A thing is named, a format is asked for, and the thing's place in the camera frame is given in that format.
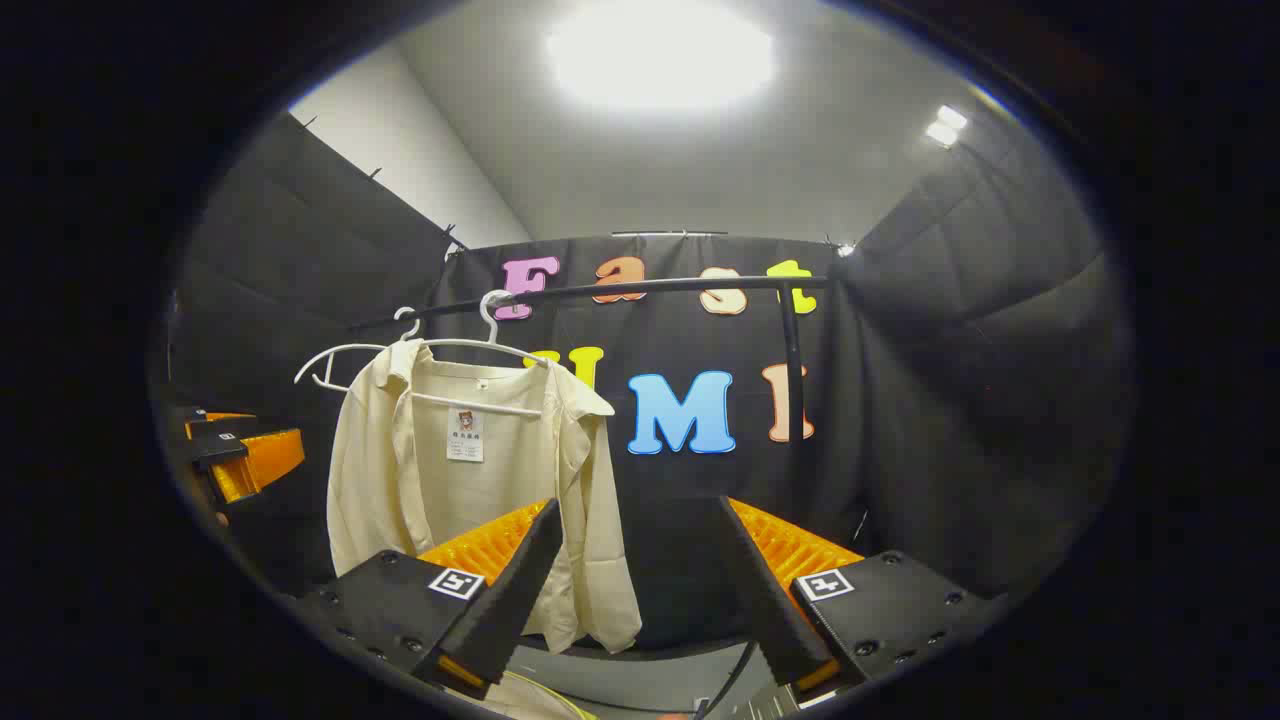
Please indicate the large ceiling light panel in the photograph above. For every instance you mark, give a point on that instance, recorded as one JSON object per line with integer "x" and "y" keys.
{"x": 660, "y": 50}

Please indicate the cream shirt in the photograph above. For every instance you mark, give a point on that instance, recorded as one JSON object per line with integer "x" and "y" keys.
{"x": 480, "y": 500}

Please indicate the white clothes hanger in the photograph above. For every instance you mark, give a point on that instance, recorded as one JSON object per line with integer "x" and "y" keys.
{"x": 480, "y": 404}
{"x": 340, "y": 351}

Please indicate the black backdrop cloth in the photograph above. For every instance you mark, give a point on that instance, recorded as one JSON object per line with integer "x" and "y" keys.
{"x": 950, "y": 400}

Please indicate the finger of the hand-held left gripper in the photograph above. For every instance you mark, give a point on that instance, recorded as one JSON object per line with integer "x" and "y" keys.
{"x": 215, "y": 416}
{"x": 255, "y": 465}

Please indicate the small ceiling light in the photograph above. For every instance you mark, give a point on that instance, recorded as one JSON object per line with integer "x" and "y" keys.
{"x": 946, "y": 126}

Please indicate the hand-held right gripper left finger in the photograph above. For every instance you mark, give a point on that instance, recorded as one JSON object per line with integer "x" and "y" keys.
{"x": 505, "y": 590}

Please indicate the black metal clothes rack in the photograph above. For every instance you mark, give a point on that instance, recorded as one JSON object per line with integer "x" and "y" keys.
{"x": 700, "y": 285}

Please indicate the grey slatted panel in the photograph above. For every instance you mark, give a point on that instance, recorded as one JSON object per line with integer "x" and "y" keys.
{"x": 768, "y": 703}

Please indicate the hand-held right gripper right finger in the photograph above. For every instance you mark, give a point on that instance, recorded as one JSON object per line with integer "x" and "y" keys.
{"x": 770, "y": 600}

